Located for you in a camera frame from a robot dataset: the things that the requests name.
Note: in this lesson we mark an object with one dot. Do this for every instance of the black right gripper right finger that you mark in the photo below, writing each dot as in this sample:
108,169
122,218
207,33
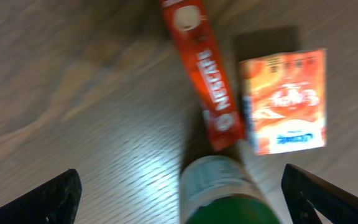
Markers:
307,194

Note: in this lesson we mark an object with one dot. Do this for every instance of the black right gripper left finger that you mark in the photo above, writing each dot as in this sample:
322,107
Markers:
54,202

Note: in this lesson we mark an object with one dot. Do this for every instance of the green lid spice jar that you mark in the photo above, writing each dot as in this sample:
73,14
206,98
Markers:
217,189

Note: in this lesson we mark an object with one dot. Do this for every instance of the red white sachet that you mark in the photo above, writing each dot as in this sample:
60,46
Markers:
194,38

